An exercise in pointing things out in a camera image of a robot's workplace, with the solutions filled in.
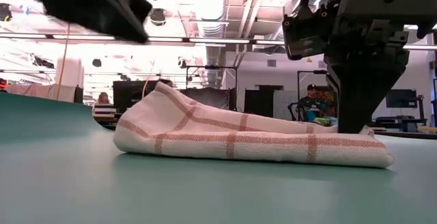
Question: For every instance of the black wall monitor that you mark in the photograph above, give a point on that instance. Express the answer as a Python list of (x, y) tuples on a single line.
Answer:
[(404, 98)]

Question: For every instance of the grey partition panel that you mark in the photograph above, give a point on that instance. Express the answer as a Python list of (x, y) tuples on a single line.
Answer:
[(283, 104)]

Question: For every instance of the black cabinet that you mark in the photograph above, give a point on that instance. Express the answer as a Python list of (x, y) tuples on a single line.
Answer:
[(257, 101)]

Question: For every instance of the long ceiling light bar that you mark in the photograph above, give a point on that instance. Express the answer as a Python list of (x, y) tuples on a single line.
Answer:
[(218, 41)]

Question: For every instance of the black desk with equipment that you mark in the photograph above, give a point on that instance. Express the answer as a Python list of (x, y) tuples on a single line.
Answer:
[(399, 121)]

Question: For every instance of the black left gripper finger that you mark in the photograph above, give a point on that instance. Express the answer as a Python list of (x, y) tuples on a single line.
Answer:
[(129, 15)]

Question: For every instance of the wide silver ventilation duct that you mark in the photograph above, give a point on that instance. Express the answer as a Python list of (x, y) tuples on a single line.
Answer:
[(210, 5)]

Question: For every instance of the person with cap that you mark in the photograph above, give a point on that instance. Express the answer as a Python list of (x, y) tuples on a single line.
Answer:
[(310, 106)]

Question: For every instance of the white pillar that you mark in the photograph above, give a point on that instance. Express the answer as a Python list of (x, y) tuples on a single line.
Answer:
[(71, 77)]

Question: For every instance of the green table mat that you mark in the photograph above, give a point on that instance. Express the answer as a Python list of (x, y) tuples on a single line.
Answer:
[(218, 196)]

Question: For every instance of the white red-checked towel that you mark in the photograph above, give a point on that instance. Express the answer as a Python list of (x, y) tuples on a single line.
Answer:
[(239, 142)]

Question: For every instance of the black desk monitor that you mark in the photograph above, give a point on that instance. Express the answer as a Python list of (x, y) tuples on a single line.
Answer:
[(129, 94)]

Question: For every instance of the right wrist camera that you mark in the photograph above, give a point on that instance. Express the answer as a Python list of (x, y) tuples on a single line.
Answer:
[(304, 36)]

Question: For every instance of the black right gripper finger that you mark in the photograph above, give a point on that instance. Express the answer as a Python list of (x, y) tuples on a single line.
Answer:
[(362, 91)]

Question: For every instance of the black station frame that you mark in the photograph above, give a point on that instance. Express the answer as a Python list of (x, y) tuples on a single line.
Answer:
[(211, 67), (307, 71)]

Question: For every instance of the round black ceiling device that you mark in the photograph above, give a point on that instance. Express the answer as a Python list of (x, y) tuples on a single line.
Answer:
[(158, 17)]

